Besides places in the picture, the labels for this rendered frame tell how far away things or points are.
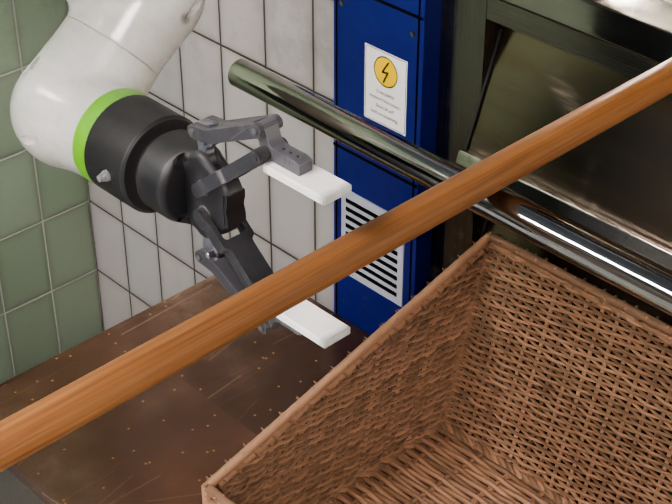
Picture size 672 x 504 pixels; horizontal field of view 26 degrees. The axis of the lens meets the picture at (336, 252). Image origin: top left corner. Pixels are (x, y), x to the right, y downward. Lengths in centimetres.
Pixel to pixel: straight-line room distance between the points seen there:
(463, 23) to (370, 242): 65
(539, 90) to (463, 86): 11
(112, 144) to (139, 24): 13
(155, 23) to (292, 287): 34
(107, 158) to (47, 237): 137
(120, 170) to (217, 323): 24
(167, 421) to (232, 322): 88
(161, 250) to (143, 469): 71
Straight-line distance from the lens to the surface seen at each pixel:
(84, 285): 274
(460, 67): 179
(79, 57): 133
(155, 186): 123
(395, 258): 196
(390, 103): 185
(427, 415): 188
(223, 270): 125
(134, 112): 127
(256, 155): 113
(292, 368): 202
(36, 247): 263
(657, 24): 158
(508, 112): 175
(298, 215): 215
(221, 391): 198
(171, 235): 246
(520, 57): 174
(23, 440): 99
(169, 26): 135
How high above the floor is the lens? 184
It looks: 34 degrees down
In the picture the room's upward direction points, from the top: straight up
